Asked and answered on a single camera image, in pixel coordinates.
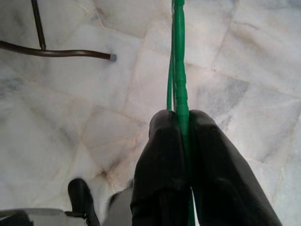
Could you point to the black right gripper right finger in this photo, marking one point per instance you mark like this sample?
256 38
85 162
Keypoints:
216 164

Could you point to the green plastic hanger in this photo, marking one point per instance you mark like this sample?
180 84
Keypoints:
179 70

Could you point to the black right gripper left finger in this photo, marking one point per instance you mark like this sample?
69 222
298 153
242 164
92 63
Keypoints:
160 153

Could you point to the marble folding table red edge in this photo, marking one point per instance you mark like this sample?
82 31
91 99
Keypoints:
70 52

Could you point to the grey robot right leg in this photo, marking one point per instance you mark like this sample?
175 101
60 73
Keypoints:
78 193

